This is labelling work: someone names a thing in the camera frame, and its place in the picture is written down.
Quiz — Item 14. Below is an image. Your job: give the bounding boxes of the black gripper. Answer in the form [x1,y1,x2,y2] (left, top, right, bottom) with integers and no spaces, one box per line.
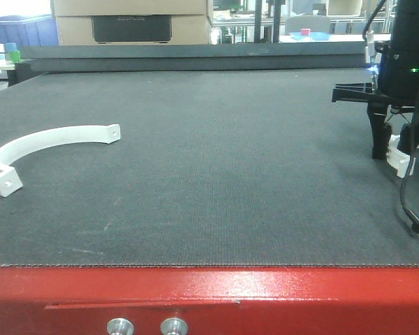
[332,43,419,160]

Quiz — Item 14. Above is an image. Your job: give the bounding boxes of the white curved pipe clamp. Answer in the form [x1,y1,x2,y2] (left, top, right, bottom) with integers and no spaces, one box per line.
[386,135,419,178]
[0,124,121,198]

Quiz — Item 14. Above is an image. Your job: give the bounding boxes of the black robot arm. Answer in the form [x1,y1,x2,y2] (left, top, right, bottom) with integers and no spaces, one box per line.
[332,1,419,160]

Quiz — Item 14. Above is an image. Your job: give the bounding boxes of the blue tray with pink cube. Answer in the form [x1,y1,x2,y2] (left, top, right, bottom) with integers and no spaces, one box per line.
[290,29,330,42]

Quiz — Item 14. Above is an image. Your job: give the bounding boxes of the silver bolt right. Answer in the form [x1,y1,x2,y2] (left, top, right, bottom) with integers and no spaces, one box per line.
[160,318,189,335]

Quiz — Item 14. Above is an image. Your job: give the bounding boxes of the silver bolt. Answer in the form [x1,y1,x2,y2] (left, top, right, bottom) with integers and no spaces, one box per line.
[160,318,189,335]
[106,318,135,335]

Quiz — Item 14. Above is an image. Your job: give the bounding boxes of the cardboard box with black print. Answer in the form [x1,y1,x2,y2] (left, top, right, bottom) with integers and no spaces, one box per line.
[51,0,213,45]

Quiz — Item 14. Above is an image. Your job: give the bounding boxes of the silver bolt left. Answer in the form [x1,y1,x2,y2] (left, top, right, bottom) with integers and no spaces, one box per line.
[106,318,135,335]

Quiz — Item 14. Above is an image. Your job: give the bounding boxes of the blue crate far left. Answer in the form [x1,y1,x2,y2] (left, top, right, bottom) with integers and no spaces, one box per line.
[0,15,59,47]

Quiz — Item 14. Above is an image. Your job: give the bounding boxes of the green block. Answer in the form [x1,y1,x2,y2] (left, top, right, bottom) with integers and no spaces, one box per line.
[8,50,22,64]

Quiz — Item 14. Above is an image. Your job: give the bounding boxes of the black dangling cable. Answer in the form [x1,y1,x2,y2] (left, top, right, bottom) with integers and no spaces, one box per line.
[399,66,419,235]

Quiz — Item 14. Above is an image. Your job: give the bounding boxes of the red metal cart frame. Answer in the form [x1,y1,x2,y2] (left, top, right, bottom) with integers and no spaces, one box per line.
[0,267,419,334]

